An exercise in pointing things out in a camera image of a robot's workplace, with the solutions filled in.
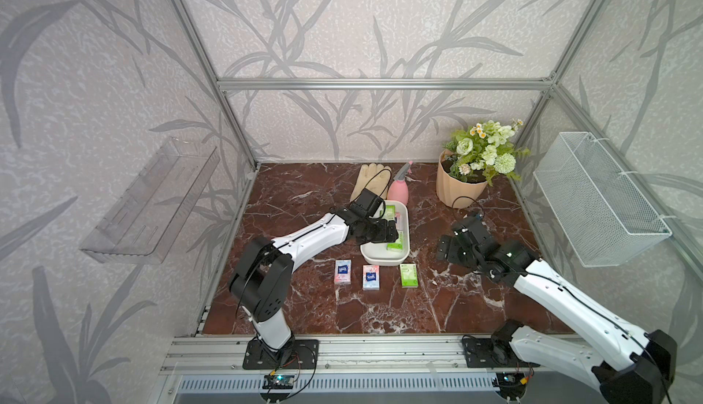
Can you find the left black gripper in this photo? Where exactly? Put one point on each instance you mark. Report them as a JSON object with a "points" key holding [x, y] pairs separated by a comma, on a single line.
{"points": [[383, 233]]}

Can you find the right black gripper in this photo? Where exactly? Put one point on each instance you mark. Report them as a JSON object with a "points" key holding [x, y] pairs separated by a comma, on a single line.
{"points": [[449, 253]]}

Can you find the white plastic storage box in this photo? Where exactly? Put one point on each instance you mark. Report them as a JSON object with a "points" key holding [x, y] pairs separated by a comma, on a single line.
{"points": [[377, 254]]}

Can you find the pink blue tissue pack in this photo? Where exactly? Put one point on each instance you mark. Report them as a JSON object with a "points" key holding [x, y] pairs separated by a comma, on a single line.
{"points": [[343, 274], [370, 278]]}

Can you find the green tissue pack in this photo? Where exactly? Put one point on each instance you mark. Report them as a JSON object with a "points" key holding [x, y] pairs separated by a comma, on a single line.
{"points": [[409, 276], [390, 213], [398, 244]]}

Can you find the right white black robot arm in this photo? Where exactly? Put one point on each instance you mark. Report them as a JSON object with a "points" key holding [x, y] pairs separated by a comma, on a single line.
{"points": [[622, 361]]}

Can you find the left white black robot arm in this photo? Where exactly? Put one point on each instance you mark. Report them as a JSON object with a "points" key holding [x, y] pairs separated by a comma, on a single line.
{"points": [[263, 274]]}

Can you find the pink spray bottle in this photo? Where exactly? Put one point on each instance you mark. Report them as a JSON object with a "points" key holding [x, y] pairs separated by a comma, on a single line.
{"points": [[399, 191]]}

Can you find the beige rubber glove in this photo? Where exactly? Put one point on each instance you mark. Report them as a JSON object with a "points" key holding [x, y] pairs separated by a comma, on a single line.
{"points": [[374, 177]]}

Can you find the terracotta pot with flowers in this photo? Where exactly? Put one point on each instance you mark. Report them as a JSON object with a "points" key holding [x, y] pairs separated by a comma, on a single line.
{"points": [[474, 157]]}

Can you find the left green circuit board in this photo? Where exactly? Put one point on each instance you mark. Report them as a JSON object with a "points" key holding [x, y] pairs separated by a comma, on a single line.
{"points": [[279, 382]]}

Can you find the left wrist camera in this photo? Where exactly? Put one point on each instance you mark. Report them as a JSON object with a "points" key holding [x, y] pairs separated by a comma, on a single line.
{"points": [[366, 204]]}

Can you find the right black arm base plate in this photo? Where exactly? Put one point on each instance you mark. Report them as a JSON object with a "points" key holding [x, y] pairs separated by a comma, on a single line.
{"points": [[489, 353]]}

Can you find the white wire mesh basket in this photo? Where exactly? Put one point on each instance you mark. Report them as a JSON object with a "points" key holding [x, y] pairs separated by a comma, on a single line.
{"points": [[603, 213]]}

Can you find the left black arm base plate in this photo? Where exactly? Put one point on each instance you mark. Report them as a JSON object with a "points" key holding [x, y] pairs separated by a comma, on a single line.
{"points": [[295, 354]]}

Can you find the right circuit board with wires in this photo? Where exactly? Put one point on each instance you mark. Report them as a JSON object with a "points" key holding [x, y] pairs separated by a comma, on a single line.
{"points": [[515, 383]]}

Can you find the aluminium front rail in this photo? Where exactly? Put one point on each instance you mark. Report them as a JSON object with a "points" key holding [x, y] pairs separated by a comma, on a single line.
{"points": [[338, 353]]}

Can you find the clear acrylic wall shelf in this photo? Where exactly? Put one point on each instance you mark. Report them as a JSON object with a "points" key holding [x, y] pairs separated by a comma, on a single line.
{"points": [[145, 222]]}

